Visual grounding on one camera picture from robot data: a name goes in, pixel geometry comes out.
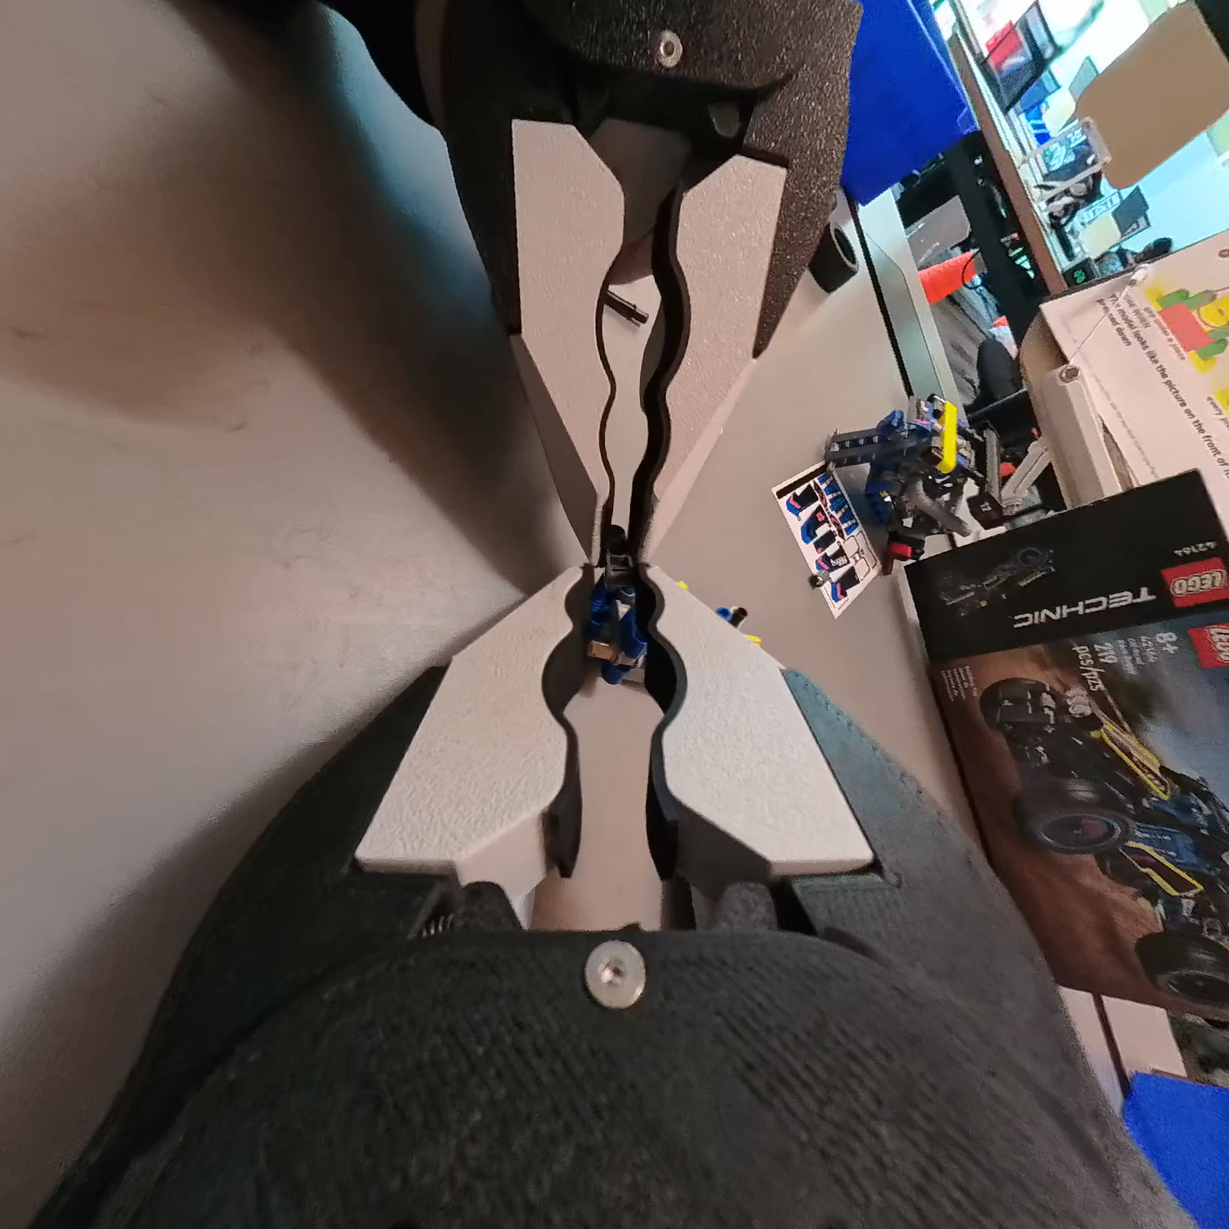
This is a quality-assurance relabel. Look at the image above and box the partly built lego car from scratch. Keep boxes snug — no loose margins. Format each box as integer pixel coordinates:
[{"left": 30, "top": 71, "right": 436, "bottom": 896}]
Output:
[{"left": 825, "top": 396, "right": 1019, "bottom": 579}]

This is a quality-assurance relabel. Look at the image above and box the lego sticker sheet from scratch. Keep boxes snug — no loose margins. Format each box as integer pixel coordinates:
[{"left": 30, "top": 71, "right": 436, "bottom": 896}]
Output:
[{"left": 771, "top": 461, "right": 882, "bottom": 621}]

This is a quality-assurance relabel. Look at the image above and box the printed instruction poster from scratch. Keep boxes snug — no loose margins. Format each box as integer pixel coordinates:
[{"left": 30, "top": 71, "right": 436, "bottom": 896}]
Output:
[{"left": 1041, "top": 226, "right": 1229, "bottom": 492}]

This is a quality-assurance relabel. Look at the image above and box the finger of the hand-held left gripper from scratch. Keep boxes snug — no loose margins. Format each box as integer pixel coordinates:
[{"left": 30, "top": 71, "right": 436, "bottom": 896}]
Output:
[
  {"left": 626, "top": 157, "right": 793, "bottom": 559},
  {"left": 509, "top": 118, "right": 635, "bottom": 561}
]

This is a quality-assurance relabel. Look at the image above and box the wooden top background desk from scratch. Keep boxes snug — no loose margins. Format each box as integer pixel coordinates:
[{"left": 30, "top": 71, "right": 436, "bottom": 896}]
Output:
[{"left": 892, "top": 0, "right": 1069, "bottom": 318}]

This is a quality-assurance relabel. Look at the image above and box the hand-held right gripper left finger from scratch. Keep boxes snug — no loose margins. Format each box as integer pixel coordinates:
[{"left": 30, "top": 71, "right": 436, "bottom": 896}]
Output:
[{"left": 352, "top": 565, "right": 596, "bottom": 925}]

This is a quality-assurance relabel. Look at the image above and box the white plastic bar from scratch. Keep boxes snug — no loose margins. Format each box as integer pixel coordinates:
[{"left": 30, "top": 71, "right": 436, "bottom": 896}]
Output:
[{"left": 1018, "top": 308, "right": 1148, "bottom": 511}]

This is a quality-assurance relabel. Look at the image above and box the black office chair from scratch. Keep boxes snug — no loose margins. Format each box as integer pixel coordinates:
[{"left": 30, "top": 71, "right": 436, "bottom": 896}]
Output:
[{"left": 974, "top": 337, "right": 1028, "bottom": 434}]

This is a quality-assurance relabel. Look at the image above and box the blue grey lego sub-assembly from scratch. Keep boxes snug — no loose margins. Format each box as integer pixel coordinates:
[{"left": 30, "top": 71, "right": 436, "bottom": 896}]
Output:
[{"left": 580, "top": 567, "right": 763, "bottom": 685}]

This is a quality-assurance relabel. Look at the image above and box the hanging cardboard piece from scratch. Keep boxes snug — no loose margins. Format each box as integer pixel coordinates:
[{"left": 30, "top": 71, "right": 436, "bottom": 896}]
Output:
[{"left": 1069, "top": 0, "right": 1229, "bottom": 189}]

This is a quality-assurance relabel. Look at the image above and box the lego set box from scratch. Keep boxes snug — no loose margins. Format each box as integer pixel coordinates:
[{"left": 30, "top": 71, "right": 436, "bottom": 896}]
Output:
[{"left": 902, "top": 472, "right": 1229, "bottom": 1025}]

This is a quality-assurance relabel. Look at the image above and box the orange cone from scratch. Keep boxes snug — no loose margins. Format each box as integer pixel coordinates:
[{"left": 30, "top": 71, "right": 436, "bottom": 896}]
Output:
[{"left": 915, "top": 248, "right": 984, "bottom": 309}]

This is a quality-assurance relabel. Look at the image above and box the black lego tyre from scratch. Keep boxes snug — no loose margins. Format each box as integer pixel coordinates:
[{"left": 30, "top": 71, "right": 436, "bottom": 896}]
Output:
[{"left": 806, "top": 220, "right": 860, "bottom": 295}]

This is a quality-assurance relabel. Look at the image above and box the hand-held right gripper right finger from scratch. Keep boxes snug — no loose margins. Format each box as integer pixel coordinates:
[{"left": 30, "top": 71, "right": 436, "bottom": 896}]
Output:
[{"left": 640, "top": 567, "right": 879, "bottom": 925}]

